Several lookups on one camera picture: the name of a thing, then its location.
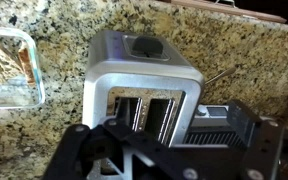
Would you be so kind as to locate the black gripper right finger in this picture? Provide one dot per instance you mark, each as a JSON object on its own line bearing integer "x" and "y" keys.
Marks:
{"x": 264, "y": 146}

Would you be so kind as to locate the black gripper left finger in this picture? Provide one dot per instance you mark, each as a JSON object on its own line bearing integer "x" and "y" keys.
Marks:
{"x": 80, "y": 150}

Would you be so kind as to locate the bread slice with brown crust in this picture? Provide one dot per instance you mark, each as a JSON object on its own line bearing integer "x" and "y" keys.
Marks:
{"x": 27, "y": 66}

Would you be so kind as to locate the stainless steel two-slot toaster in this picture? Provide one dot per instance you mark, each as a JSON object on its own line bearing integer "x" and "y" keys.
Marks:
{"x": 144, "y": 75}

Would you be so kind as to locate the pale holey bread slice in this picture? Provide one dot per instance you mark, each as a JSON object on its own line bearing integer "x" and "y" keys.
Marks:
{"x": 0, "y": 65}

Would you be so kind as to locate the clear glass baking dish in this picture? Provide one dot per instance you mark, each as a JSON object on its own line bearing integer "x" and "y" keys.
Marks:
{"x": 14, "y": 96}

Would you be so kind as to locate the wooden counter drawer cabinet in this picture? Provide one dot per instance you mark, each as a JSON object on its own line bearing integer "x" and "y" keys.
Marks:
{"x": 230, "y": 9}

